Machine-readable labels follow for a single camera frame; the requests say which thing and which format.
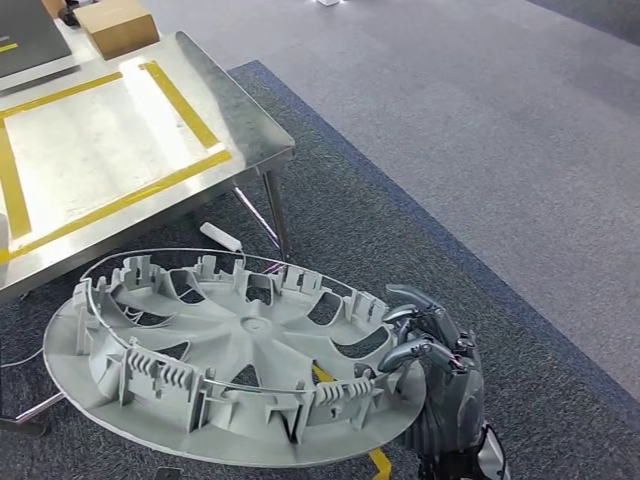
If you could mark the steel workbench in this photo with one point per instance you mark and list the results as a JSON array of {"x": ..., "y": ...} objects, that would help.
[{"x": 90, "y": 152}]

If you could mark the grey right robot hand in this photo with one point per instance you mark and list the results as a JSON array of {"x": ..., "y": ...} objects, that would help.
[{"x": 457, "y": 397}]

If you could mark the small brown box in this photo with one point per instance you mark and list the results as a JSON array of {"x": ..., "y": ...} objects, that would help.
[{"x": 52, "y": 6}]

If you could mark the dark grey board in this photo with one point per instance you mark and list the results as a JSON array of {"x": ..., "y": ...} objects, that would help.
[{"x": 30, "y": 36}]

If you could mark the small black device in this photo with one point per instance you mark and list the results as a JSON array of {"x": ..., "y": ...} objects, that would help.
[{"x": 67, "y": 16}]

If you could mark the white power strip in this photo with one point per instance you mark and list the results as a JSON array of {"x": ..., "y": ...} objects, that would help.
[{"x": 220, "y": 236}]

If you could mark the grey plastic wheel hubcap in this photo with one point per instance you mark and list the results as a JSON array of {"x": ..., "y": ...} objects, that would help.
[{"x": 250, "y": 344}]

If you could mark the brown cardboard box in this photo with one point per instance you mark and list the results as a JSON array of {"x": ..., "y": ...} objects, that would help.
[{"x": 118, "y": 26}]

